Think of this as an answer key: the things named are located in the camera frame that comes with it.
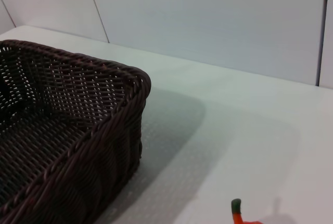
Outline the orange toy fruit with stem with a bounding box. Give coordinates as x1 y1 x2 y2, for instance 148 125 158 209
230 198 265 224

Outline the dark woven rectangular basket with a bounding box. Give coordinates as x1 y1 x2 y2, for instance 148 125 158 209
0 39 152 224

